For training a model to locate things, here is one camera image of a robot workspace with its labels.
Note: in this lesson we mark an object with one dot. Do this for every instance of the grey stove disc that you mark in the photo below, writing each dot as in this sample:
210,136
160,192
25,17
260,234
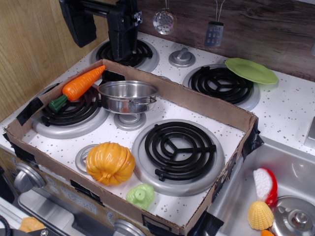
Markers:
129,122
80,159

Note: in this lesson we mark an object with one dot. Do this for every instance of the grey front stove disc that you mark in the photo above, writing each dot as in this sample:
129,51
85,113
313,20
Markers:
80,159

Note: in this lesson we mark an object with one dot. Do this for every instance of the grey back stove knob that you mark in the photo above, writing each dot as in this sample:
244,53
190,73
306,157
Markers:
182,58

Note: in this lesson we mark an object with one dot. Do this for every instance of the brown cardboard fence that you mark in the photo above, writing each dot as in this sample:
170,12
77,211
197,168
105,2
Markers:
231,127

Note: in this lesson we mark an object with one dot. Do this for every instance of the stainless steel pot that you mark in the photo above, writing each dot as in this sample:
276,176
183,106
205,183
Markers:
128,97

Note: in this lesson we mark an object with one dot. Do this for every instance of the hanging metal slotted spatula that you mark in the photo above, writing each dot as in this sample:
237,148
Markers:
214,32

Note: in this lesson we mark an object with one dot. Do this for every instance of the grey front middle knob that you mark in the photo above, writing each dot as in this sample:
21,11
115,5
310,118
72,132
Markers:
124,228

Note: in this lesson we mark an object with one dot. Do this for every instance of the front left black burner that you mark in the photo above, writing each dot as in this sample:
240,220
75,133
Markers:
75,119

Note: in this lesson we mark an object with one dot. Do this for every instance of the orange toy carrot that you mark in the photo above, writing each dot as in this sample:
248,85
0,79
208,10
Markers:
73,90

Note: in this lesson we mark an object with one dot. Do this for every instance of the orange toy food piece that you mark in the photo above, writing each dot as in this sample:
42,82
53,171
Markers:
30,224

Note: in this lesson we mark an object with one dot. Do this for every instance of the hanging metal strainer ladle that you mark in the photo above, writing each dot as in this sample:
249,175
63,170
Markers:
165,20

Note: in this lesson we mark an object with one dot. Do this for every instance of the black burner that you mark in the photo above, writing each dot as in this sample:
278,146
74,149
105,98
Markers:
144,58
75,119
177,157
218,81

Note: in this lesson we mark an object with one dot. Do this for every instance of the red white toy radish slice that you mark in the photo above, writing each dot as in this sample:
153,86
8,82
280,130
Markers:
266,186

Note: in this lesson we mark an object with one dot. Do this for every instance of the silver oven door handle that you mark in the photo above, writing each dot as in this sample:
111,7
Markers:
61,217

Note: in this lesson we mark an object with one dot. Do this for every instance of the grey centre stove disc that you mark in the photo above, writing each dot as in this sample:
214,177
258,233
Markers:
129,122

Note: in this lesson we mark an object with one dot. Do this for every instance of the light green toy broccoli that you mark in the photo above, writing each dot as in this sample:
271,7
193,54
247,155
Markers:
141,196

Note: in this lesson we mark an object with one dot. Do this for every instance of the grey front left knob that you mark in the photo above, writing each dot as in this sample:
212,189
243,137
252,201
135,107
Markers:
27,178

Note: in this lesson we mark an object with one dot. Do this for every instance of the front right black burner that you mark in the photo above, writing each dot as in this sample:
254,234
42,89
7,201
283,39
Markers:
177,157

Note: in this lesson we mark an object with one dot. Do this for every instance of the silver pot lid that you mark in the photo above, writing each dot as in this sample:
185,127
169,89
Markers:
293,216

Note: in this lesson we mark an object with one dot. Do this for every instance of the back right black burner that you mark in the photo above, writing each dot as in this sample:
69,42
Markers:
218,81

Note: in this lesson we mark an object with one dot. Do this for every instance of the small orange toy piece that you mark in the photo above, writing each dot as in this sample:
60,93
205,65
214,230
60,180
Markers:
266,233

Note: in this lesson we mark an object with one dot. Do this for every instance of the green plastic plate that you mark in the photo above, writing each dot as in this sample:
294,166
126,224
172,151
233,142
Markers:
251,71

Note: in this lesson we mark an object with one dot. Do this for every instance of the yellow toy corn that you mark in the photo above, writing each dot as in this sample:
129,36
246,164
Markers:
260,216

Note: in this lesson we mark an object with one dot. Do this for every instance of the orange toy pumpkin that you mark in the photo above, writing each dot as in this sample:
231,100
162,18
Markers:
110,164

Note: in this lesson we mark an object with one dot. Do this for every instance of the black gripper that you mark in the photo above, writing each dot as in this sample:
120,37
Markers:
123,21

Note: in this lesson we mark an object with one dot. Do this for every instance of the back left black burner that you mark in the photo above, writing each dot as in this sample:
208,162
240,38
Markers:
144,58

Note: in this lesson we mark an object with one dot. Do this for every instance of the silver toy sink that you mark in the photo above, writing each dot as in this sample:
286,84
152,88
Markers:
295,174

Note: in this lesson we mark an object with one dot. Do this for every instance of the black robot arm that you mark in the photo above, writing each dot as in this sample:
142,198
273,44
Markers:
79,18

